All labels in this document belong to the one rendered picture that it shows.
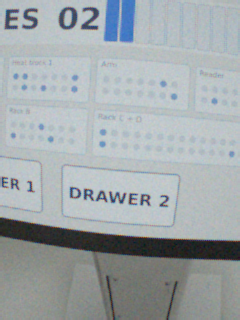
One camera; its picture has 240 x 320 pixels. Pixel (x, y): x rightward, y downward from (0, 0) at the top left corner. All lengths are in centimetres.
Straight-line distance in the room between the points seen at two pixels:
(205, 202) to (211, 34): 13
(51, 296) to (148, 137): 110
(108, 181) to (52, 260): 110
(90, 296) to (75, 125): 103
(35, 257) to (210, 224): 113
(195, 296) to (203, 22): 109
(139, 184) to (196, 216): 6
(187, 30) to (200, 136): 8
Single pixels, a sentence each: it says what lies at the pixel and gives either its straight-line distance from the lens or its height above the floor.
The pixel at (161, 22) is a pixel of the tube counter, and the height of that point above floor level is 111.
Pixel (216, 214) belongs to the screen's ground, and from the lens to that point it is 39.
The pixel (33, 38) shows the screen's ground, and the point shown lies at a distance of 38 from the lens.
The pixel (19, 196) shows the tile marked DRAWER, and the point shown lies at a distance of 40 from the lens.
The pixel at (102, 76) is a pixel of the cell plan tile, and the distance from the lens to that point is 37.
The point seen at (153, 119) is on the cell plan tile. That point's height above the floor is 105.
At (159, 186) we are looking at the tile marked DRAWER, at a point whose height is 101.
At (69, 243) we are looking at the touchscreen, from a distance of 41.
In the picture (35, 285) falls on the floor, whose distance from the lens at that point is 145.
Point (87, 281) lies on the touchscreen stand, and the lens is 139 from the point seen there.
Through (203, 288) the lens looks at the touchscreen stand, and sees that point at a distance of 139.
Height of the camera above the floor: 133
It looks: 50 degrees down
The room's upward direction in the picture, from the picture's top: 3 degrees counter-clockwise
